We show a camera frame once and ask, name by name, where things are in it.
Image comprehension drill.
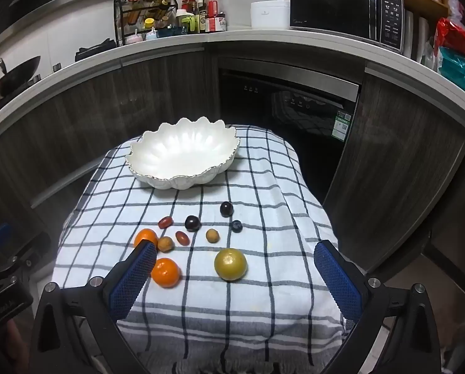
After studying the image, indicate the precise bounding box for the white rice cooker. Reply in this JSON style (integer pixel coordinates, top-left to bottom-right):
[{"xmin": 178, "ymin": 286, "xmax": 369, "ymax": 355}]
[{"xmin": 250, "ymin": 0, "xmax": 291, "ymax": 30}]

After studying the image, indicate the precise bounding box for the teal packet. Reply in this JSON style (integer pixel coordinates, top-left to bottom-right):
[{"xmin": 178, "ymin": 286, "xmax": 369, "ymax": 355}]
[{"xmin": 437, "ymin": 47, "xmax": 465, "ymax": 104}]

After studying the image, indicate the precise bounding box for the black wire spice rack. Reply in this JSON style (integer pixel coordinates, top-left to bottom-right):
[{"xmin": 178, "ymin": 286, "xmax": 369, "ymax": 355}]
[{"xmin": 114, "ymin": 0, "xmax": 179, "ymax": 47}]

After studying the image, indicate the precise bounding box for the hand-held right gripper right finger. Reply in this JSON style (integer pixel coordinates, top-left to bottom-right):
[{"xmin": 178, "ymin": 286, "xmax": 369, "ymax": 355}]
[{"xmin": 313, "ymin": 239, "xmax": 443, "ymax": 374}]

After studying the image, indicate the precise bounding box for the dark sauce bottle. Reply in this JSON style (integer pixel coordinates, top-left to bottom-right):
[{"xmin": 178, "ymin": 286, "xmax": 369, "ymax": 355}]
[{"xmin": 198, "ymin": 0, "xmax": 210, "ymax": 34}]

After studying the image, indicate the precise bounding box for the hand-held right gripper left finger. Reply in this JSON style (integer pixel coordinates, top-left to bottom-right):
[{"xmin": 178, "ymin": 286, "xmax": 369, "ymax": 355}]
[{"xmin": 29, "ymin": 239, "xmax": 157, "ymax": 374}]

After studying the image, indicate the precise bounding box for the green label sticker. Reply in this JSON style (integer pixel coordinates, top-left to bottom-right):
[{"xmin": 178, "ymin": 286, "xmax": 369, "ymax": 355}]
[{"xmin": 334, "ymin": 111, "xmax": 352, "ymax": 138}]

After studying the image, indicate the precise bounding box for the red plastic bag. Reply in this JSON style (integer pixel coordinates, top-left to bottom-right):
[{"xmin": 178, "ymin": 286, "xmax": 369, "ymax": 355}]
[{"xmin": 434, "ymin": 17, "xmax": 465, "ymax": 62}]

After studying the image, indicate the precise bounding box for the blue tray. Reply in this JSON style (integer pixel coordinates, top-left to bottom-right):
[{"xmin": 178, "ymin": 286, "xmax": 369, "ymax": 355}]
[{"xmin": 156, "ymin": 26, "xmax": 187, "ymax": 39}]

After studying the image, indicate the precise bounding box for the built-in dishwasher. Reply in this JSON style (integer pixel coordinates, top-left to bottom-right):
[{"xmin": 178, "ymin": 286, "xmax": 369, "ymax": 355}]
[{"xmin": 218, "ymin": 58, "xmax": 364, "ymax": 205}]

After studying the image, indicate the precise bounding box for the orange mandarin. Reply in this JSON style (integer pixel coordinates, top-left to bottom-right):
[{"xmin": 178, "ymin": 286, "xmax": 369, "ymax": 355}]
[
  {"xmin": 151, "ymin": 258, "xmax": 181, "ymax": 289},
  {"xmin": 134, "ymin": 228, "xmax": 159, "ymax": 248}
]

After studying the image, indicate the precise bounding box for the red liquid plastic bottle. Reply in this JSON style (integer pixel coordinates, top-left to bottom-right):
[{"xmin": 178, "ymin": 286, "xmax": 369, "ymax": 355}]
[{"xmin": 208, "ymin": 0, "xmax": 221, "ymax": 32}]

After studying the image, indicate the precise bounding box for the green handled container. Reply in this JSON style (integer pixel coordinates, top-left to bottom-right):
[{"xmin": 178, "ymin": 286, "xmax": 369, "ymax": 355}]
[{"xmin": 176, "ymin": 10, "xmax": 200, "ymax": 34}]

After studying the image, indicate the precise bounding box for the white scalloped bowl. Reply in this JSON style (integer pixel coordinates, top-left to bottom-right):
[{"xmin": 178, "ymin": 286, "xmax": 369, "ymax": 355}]
[{"xmin": 125, "ymin": 116, "xmax": 241, "ymax": 191}]

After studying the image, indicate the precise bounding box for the yellow-green round fruit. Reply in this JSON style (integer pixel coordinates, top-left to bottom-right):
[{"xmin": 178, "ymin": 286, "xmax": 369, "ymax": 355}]
[{"xmin": 214, "ymin": 248, "xmax": 248, "ymax": 281}]

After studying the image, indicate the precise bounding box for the black gas stove grate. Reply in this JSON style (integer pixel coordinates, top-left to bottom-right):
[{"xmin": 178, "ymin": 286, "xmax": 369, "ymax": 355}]
[{"xmin": 75, "ymin": 39, "xmax": 116, "ymax": 62}]

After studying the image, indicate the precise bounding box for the white blue checked cloth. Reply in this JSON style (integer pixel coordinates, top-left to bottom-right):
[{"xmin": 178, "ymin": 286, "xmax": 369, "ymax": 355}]
[{"xmin": 52, "ymin": 125, "xmax": 358, "ymax": 374}]

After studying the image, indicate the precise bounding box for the black wok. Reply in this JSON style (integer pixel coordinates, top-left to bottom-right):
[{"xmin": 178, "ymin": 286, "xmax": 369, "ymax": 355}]
[{"xmin": 0, "ymin": 55, "xmax": 41, "ymax": 100}]

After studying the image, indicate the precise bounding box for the black microwave oven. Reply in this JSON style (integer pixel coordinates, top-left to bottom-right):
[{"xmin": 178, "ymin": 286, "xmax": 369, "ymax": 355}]
[{"xmin": 289, "ymin": 0, "xmax": 406, "ymax": 54}]

